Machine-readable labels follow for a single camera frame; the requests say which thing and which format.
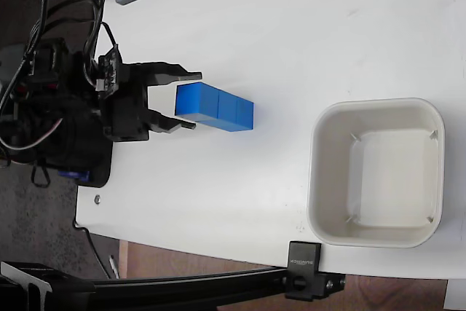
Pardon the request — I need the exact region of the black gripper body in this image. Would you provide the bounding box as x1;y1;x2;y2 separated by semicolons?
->
98;62;151;143

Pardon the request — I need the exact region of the blue cube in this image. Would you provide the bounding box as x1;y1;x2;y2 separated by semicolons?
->
174;82;222;125
235;95;255;133
196;89;240;132

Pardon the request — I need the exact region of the black six-joint robot arm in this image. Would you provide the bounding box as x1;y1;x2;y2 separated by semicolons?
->
0;36;114;178

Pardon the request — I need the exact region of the white square plastic bin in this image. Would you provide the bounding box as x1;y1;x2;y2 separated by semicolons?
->
307;97;446;249

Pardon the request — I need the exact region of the blue base servo part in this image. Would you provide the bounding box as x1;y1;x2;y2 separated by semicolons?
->
58;169;91;185

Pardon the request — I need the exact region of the black stand boom bar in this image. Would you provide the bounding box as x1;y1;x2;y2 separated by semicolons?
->
90;266;291;309

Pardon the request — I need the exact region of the black table clamp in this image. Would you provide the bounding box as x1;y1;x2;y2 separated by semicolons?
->
284;240;346;302

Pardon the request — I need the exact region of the small camera circuit board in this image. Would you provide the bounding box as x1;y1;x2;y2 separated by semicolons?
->
95;44;122;92

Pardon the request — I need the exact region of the thin black cable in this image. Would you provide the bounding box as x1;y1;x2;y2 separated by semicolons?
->
99;21;121;58

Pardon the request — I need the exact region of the small black wire loop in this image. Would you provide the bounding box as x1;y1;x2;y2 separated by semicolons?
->
30;163;52;189

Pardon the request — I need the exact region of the black cable below table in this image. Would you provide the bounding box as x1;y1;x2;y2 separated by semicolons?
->
74;221;111;280

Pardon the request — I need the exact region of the black stand bracket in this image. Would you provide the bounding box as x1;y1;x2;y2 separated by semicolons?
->
0;260;98;311

